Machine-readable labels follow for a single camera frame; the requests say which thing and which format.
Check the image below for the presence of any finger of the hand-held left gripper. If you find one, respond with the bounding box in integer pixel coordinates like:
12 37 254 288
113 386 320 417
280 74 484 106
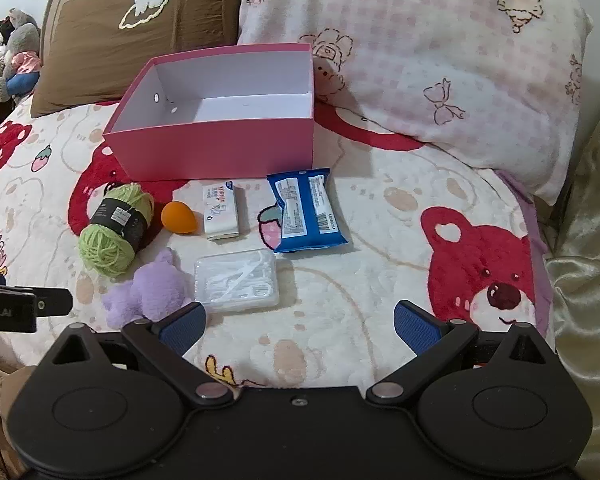
32 287 74 317

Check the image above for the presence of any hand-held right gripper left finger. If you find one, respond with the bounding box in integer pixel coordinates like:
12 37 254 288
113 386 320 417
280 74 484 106
45 302 233 407

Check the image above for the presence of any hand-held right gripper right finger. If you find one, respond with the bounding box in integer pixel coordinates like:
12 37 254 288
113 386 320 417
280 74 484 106
367 300 558 406

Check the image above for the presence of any purple plush toy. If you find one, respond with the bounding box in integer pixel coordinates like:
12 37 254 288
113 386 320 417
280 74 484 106
102 249 193 330

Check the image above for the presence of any clear floss pick box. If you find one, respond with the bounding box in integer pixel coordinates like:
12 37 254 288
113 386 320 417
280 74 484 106
194 249 281 313

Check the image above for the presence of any green yarn ball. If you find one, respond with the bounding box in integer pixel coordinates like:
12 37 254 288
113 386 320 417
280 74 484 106
77 182 156 278

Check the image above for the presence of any orange makeup sponge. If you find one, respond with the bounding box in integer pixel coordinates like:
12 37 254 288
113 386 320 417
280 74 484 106
161 201 199 235

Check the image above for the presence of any white tissue pack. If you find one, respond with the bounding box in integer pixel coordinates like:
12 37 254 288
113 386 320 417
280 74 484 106
201 180 241 240

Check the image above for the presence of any blue wet wipes pack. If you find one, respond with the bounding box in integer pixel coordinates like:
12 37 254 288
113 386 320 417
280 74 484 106
266 169 351 254

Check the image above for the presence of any pink cardboard box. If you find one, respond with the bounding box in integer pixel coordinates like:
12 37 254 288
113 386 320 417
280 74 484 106
102 42 315 182

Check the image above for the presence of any red bear printed blanket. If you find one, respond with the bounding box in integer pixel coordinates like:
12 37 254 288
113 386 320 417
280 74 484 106
0 95 556 396

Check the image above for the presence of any beige satin quilt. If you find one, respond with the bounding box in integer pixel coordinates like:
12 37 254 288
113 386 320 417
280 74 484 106
545 95 600 480

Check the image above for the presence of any brown pillow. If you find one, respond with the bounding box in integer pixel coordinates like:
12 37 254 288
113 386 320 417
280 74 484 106
31 0 243 118

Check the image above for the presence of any grey plush toy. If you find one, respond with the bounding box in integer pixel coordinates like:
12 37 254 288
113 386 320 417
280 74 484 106
0 8 43 103

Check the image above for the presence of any pink checked pillow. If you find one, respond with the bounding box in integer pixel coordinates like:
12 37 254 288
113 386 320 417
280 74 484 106
236 0 595 206

